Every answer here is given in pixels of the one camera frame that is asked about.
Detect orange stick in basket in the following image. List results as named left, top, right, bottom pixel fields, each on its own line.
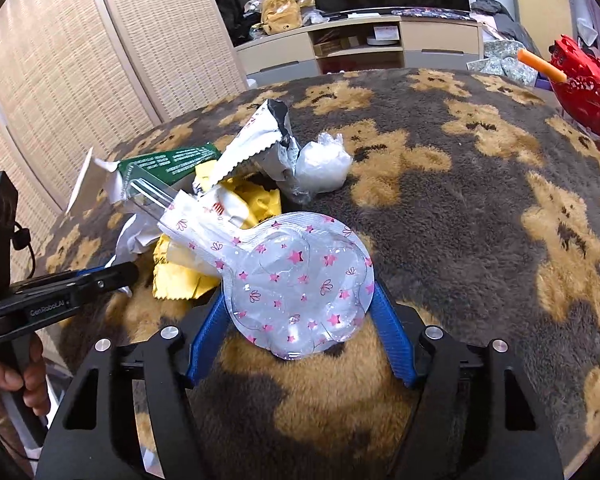
left=517, top=49, right=568, bottom=84

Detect white green carton box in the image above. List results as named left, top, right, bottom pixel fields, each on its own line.
left=66, top=143, right=221, bottom=214

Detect beige door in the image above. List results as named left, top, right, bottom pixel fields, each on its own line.
left=516, top=0, right=573, bottom=60

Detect red plastic basket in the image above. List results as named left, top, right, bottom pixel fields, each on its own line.
left=550, top=35, right=600, bottom=136

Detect star patterned plastic package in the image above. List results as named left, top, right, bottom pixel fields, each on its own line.
left=157, top=188, right=376, bottom=362

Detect wooden TV cabinet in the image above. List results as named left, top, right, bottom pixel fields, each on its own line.
left=236, top=14, right=483, bottom=86

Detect yellow plush bag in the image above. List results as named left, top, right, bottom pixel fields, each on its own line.
left=261, top=0, right=302, bottom=36

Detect silver foil wrapper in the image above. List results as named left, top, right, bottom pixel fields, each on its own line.
left=193, top=99, right=309, bottom=203

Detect yellow snack wrapper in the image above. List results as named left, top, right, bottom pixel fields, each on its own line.
left=152, top=160, right=282, bottom=300

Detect person's left hand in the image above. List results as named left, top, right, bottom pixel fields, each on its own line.
left=0, top=334, right=50, bottom=419

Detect white plastic bag ball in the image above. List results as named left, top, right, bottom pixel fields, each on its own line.
left=294, top=132, right=353, bottom=195

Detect woven folding screen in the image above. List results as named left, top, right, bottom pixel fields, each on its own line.
left=0, top=0, right=246, bottom=280

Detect grey patterned cloth bundle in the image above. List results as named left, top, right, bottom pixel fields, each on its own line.
left=466, top=40, right=538, bottom=87

